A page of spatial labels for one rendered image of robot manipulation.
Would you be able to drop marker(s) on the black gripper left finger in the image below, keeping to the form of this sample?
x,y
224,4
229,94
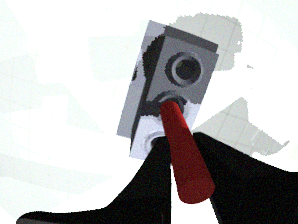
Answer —
x,y
147,199

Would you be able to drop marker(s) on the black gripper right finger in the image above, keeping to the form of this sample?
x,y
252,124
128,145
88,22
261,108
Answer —
x,y
247,191

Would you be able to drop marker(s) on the dark red peg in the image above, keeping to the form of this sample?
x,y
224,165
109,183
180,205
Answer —
x,y
194,184

